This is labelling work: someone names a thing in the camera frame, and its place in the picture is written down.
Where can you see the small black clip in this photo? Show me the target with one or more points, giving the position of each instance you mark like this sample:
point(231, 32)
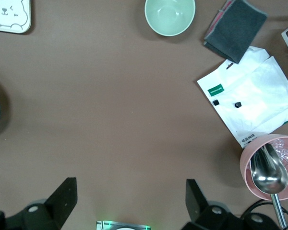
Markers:
point(237, 104)
point(215, 102)

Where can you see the pink cup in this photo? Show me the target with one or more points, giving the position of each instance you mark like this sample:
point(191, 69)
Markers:
point(246, 167)

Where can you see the pale green bowl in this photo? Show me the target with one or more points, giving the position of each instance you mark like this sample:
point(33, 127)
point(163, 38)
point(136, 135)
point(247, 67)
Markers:
point(170, 16)

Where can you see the crumpled clear plastic wrap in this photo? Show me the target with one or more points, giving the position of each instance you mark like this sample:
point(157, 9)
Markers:
point(283, 151)

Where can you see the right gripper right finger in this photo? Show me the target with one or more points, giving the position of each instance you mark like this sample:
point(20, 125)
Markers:
point(199, 210)

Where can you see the cream bear print tray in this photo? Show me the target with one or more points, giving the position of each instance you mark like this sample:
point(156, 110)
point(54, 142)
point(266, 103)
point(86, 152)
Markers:
point(9, 16)

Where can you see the white plastic bag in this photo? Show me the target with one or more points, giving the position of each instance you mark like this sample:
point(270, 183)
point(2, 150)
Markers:
point(254, 100)

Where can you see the grey folded cloth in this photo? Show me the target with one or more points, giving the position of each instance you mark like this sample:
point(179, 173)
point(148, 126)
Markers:
point(237, 31)

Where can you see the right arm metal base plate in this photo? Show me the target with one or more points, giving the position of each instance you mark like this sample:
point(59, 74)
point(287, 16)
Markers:
point(105, 225)

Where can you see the metal scoop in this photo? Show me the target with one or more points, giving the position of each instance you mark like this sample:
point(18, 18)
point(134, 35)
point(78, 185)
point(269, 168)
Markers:
point(270, 177)

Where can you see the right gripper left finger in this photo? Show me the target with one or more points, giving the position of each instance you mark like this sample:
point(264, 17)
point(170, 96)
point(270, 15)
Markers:
point(60, 201)

